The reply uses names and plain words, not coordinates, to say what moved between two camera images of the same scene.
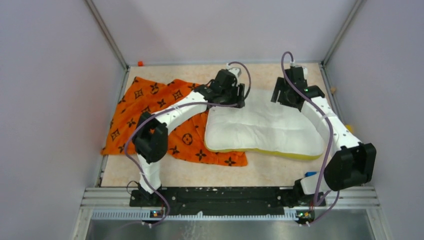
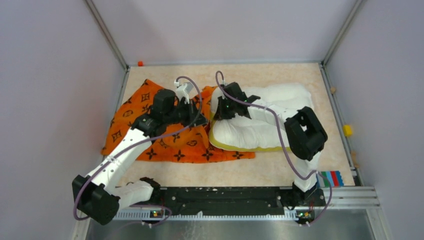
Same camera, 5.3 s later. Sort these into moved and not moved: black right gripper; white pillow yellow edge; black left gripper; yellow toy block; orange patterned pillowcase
Moved: black left gripper; orange patterned pillowcase; black right gripper
Not moved: yellow toy block; white pillow yellow edge
